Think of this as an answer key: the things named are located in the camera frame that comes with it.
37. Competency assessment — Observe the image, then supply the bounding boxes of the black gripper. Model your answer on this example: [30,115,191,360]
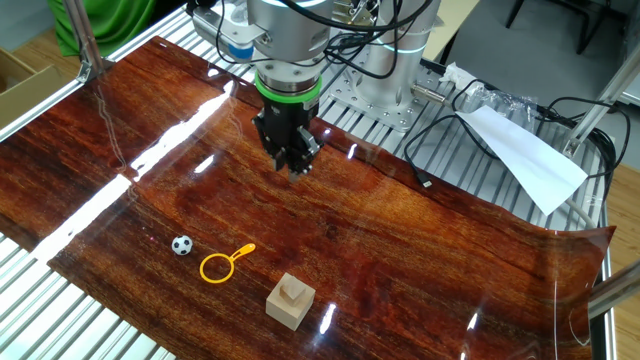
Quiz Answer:
[253,99,325,184]

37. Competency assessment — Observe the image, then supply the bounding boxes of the yellow bubble ring wand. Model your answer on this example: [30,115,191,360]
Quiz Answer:
[199,242,257,285]

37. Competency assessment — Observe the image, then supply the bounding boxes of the small soccer ball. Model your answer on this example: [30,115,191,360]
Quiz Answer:
[171,234,194,257]

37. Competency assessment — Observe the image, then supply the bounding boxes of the small wooden cube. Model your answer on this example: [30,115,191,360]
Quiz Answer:
[278,279,307,307]

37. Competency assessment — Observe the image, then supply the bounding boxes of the glossy wood-grain mat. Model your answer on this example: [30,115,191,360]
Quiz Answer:
[0,34,616,360]

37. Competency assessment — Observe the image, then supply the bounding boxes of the large wooden cube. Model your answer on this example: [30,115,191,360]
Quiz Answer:
[264,272,317,332]

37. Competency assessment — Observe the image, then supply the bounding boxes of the white tissue wad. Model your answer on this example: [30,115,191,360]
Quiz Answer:
[439,62,479,91]

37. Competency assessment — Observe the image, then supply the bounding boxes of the clear plastic bag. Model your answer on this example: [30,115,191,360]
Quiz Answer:
[452,82,539,131]

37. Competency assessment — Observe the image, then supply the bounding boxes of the green cloth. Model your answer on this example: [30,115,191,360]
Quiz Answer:
[47,0,159,59]

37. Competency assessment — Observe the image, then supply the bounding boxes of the white paper sheet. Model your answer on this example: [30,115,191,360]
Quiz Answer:
[457,105,589,216]

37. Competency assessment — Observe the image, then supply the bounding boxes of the cardboard box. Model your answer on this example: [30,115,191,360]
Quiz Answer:
[0,47,71,131]

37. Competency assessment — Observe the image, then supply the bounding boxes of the black chair base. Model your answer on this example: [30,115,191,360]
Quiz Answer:
[504,0,631,56]

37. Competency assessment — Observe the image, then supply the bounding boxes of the green flange ring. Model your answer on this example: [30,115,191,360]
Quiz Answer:
[253,69,324,105]

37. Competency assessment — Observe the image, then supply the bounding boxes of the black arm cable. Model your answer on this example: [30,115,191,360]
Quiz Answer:
[214,0,436,81]

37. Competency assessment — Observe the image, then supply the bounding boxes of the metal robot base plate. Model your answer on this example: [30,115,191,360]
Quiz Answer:
[327,62,454,134]

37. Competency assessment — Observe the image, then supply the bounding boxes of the black USB cable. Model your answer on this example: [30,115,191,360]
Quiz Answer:
[402,113,501,190]

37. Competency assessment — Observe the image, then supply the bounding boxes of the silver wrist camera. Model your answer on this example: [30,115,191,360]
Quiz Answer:
[191,4,269,64]

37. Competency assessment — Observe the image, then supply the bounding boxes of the metal cable connector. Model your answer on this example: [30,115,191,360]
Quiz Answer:
[410,82,451,106]

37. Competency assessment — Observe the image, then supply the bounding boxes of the aluminium frame post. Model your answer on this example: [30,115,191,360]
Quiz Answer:
[562,52,640,159]
[62,0,109,84]
[587,259,640,321]

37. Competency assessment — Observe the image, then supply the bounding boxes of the black cable bundle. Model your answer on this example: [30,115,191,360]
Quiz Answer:
[537,94,632,201]

